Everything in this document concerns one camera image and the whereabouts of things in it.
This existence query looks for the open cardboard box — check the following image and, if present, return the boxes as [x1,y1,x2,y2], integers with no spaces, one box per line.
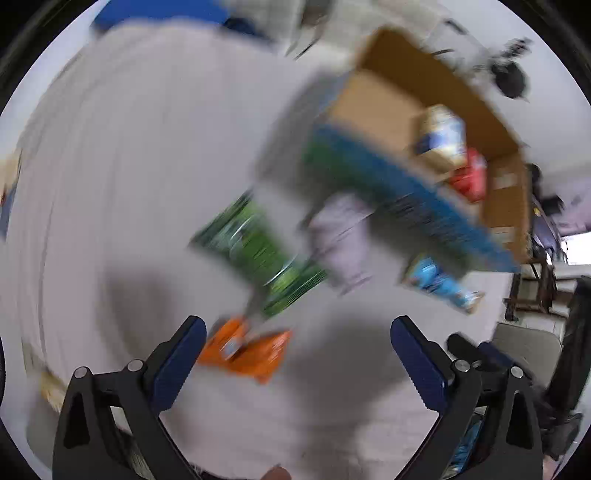
[301,25,535,275]

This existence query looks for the grey plastic chair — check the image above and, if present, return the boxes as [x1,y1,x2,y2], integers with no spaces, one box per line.
[492,323,562,388]

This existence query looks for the blue folded mat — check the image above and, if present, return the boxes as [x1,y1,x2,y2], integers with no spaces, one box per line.
[94,0,229,30]

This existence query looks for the blue long wrapper packet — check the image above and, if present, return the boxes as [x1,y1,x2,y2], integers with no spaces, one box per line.
[403,255,485,314]

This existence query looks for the orange snack packet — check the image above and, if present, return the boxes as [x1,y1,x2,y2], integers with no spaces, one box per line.
[197,317,293,384]

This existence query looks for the red snack packet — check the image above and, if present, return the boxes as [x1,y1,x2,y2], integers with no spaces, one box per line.
[448,147,487,203]

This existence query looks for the lilac cloth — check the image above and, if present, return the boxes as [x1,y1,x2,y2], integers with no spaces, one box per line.
[308,192,374,295]

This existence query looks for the white blue tissue pack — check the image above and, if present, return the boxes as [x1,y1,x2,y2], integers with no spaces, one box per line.
[415,104,467,174]

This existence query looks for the green snack packet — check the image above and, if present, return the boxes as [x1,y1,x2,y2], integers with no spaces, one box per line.
[190,191,327,318]

